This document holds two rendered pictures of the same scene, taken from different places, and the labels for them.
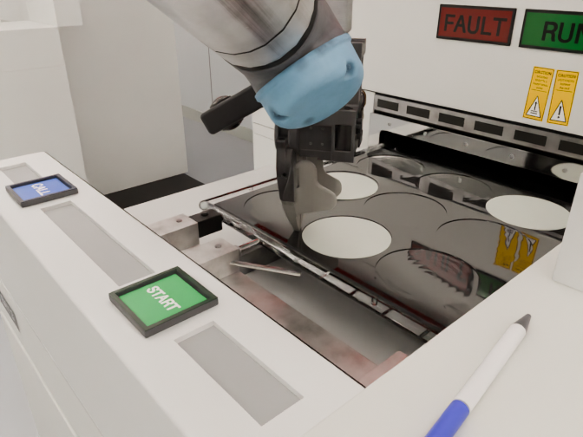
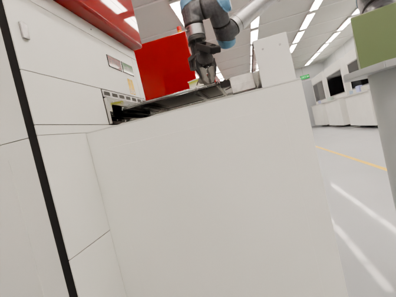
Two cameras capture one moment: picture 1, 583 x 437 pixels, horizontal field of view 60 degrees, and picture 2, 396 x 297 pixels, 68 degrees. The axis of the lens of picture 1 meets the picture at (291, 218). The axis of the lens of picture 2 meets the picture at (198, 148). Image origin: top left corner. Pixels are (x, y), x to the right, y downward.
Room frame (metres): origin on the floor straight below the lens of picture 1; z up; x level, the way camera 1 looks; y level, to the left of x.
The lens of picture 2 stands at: (1.31, 0.84, 0.73)
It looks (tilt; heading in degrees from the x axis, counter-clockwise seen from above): 2 degrees down; 232
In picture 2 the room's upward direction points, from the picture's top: 13 degrees counter-clockwise
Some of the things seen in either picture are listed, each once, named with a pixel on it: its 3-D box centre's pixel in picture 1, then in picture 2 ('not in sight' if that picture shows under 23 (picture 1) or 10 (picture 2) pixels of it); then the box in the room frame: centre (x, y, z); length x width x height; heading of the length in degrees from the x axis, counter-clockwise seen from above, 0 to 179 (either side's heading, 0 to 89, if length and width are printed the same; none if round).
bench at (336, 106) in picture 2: not in sight; (346, 93); (-8.37, -3.44, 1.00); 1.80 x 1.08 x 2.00; 41
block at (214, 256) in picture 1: (198, 265); not in sight; (0.45, 0.10, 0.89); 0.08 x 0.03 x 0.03; 131
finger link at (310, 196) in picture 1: (310, 199); (209, 79); (0.50, -0.02, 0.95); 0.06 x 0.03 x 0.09; 76
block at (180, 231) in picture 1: (160, 238); (241, 79); (0.51, 0.15, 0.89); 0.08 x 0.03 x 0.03; 131
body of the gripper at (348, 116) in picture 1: (318, 98); (199, 53); (0.51, -0.03, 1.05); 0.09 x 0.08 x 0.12; 76
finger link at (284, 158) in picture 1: (289, 159); (210, 65); (0.50, 0.00, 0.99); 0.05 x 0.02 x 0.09; 166
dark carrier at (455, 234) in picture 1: (404, 210); (180, 100); (0.58, -0.14, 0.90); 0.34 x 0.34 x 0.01; 42
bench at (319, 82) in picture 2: not in sight; (328, 99); (-10.03, -4.90, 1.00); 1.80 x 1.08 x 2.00; 41
